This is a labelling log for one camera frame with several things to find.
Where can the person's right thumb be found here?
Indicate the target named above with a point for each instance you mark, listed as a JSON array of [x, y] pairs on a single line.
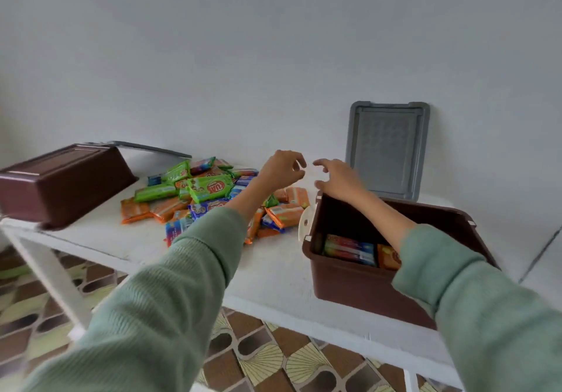
[[321, 183]]

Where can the white table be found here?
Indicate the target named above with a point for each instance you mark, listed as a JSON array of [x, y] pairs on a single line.
[[48, 273]]

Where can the pile of snack packets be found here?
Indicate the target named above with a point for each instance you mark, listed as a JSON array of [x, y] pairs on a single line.
[[206, 187]]

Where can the person's left hand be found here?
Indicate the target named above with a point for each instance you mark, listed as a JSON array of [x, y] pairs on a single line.
[[276, 171]]

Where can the person's left thumb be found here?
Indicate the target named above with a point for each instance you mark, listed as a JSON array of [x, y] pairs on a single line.
[[295, 176]]

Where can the orange biscuit packet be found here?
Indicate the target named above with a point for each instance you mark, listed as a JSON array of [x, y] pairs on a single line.
[[388, 258]]

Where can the person's right forearm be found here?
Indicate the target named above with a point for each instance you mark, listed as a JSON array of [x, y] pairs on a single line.
[[474, 308]]

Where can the flat grey plastic lid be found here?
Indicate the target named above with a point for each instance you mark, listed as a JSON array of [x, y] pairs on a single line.
[[149, 148]]

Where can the person's right hand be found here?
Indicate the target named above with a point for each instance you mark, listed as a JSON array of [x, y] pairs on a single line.
[[342, 182]]

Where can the open brown plastic storage box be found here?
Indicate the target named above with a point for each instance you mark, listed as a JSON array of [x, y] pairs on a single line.
[[351, 282]]

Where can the grey plastic lid with ribbed panel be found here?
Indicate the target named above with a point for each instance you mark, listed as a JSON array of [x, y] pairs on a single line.
[[386, 150]]

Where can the person's left forearm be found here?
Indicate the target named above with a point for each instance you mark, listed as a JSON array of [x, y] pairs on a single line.
[[175, 299]]

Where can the overturned brown plastic box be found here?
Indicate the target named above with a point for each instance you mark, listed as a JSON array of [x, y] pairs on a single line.
[[66, 185]]

